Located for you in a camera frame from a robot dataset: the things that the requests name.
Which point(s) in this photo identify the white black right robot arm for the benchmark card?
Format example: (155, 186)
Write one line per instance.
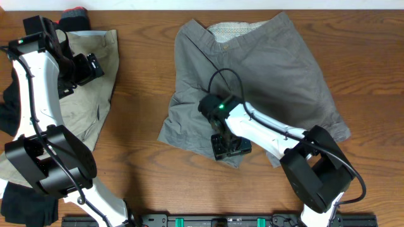
(315, 166)

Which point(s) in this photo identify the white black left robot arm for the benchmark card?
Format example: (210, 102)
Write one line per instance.
(65, 85)

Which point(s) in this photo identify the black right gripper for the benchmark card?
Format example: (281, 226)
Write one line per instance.
(220, 151)

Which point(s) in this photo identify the grey shorts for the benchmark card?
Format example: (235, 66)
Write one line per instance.
(268, 62)

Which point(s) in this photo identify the black garment with red trim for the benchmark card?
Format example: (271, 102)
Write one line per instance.
(72, 20)

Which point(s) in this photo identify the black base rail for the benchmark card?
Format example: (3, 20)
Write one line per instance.
(278, 220)

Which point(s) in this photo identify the white garment under pile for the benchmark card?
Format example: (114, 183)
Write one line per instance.
(3, 186)

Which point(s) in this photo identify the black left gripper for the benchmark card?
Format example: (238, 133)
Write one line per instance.
(86, 73)

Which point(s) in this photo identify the khaki shorts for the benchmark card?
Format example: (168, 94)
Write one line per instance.
(83, 112)

